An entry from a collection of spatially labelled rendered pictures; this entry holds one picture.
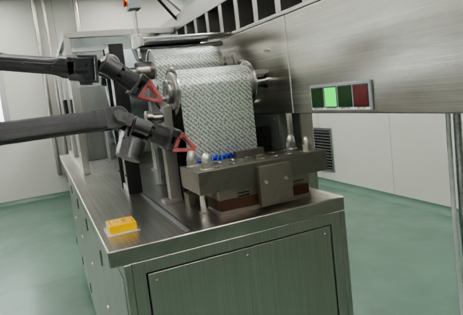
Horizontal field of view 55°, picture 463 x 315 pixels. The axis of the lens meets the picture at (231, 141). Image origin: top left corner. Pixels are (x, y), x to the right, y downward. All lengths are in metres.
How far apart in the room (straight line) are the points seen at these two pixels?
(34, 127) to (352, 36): 0.82
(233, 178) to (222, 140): 0.22
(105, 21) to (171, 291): 6.12
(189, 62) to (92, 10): 5.49
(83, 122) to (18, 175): 5.68
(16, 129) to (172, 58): 0.62
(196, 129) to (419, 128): 3.13
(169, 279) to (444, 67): 0.76
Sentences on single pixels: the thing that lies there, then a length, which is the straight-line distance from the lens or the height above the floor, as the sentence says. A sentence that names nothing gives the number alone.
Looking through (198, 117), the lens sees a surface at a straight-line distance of 1.35.
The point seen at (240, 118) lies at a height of 1.14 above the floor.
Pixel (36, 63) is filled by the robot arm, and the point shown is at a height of 1.37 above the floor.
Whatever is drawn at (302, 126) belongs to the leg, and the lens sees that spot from 1.67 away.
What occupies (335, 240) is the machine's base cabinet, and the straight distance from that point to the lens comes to 1.32.
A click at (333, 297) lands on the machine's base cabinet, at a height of 0.61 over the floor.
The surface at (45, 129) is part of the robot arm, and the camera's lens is 1.22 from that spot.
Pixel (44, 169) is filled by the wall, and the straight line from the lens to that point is 6.88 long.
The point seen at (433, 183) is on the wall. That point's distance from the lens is 4.26.
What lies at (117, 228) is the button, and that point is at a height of 0.92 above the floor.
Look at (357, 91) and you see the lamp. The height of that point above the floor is 1.20.
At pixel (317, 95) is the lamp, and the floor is 1.19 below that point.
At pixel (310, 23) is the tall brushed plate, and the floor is 1.39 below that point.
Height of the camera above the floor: 1.23
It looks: 6 degrees down
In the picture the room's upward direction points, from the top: 6 degrees counter-clockwise
